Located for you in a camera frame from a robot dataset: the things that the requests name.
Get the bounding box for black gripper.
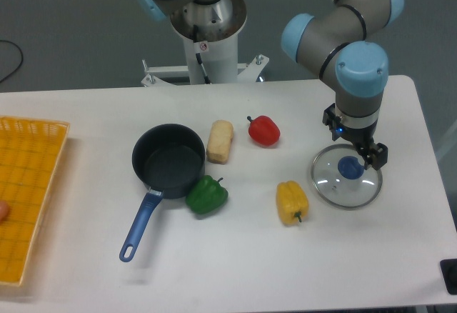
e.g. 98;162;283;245
322;104;388;170

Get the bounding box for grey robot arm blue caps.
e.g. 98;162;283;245
138;0;404;169

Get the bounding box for yellow bell pepper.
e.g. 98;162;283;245
276;181;309;226

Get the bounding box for red bell pepper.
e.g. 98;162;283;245
246;115;281;146

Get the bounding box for green bell pepper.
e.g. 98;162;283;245
185;175;229;215

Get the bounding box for glass pot lid blue knob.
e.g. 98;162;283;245
310;144;383;209

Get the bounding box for black device at table edge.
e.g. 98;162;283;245
440;259;457;295

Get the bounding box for beige bread loaf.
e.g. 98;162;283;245
206;120;233;164

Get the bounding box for yellow plastic basket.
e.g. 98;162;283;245
1;116;70;287

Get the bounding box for dark saucepan blue handle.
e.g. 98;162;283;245
119;124;205;262

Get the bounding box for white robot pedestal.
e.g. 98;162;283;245
141;0;269;86

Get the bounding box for black cable on floor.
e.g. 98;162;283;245
0;39;24;84

